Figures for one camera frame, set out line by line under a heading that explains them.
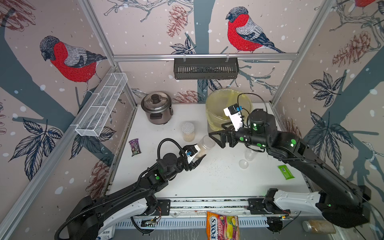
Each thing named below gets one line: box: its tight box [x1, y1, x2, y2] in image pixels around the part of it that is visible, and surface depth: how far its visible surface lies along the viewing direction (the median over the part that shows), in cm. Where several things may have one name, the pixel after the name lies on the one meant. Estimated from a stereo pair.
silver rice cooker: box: [141, 91, 173, 125], surface depth 100 cm
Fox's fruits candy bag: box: [206, 211, 241, 240], surface depth 67 cm
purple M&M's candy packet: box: [128, 138, 142, 157], surface depth 97 cm
